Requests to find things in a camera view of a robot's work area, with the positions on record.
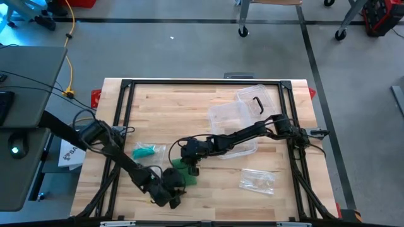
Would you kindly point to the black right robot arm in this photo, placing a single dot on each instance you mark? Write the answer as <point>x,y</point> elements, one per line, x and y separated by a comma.
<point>252,130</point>

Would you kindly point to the black caster wheel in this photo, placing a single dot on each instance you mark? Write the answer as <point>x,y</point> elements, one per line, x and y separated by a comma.
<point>329,2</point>

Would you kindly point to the black and orange box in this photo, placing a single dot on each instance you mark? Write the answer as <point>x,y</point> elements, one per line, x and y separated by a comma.
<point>350,216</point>

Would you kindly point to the grey desk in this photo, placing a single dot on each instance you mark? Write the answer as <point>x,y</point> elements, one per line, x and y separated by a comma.
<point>28,94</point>

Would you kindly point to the clear plastic lidded container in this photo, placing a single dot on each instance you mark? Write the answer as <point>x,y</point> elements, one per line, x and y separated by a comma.
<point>230,116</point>

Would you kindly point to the grey table leg with caster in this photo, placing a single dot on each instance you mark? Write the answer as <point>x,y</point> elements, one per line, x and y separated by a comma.
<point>350,19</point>

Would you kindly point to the light green elastic bandage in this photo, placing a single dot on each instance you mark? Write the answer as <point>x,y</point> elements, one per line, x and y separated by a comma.
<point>189,179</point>

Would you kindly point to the grey metal bar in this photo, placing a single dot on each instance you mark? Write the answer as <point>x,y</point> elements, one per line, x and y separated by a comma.
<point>398,101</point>

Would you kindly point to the grey chair base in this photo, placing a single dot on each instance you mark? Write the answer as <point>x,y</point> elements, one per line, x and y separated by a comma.
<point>22,8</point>

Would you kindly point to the white metal bracket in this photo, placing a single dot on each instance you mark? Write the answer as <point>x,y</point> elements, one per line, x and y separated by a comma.
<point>293,224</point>
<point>116,224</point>

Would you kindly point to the white printed paper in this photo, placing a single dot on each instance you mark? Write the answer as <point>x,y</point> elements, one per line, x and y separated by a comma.
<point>71,156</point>

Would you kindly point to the red crate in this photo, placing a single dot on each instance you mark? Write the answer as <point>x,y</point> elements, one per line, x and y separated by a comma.
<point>74,2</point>

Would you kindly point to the teal elastic bandage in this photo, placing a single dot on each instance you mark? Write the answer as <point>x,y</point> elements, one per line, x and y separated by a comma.
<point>143,153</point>

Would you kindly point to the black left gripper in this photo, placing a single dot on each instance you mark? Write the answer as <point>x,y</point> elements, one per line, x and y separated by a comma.
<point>167,189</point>

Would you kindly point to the person's foot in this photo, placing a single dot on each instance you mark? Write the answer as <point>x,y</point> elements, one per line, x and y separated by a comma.
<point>45,22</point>
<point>58,8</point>

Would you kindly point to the grey metal connector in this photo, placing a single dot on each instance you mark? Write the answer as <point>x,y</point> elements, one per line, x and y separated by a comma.
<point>320,132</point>

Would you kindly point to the red and black toolbox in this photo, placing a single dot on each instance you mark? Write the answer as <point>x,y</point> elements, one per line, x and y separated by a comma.
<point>383,15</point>

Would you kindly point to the black computer mouse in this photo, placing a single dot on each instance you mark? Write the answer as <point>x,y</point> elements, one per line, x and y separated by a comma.
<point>17,146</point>

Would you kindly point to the red clamp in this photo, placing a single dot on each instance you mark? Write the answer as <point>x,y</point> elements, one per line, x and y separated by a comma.
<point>95,98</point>
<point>312,93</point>

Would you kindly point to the black diagonal beam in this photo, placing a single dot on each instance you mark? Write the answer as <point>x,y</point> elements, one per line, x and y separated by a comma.
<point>60,127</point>

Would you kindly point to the dark grey block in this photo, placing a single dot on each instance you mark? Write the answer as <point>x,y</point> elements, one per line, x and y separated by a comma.
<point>238,75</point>

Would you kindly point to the grey cart leg with caster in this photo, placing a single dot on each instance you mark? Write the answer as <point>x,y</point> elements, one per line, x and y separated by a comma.
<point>243,15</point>

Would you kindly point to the silver mounting bracket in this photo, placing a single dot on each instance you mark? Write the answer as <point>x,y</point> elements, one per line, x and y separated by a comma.
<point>119,128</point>

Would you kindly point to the flat clear plastic bag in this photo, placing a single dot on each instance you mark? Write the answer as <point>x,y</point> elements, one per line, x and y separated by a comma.
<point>257,182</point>

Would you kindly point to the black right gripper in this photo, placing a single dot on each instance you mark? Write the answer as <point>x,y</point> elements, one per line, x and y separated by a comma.
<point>197,148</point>

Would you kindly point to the black keyboard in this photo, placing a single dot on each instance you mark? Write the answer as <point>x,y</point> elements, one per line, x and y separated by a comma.
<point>4,107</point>

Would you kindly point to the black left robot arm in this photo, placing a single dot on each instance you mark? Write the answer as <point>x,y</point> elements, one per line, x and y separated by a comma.
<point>120,157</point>

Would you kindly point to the clear plastic bag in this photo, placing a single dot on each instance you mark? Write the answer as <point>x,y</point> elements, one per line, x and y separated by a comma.
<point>158,154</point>
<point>257,182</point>

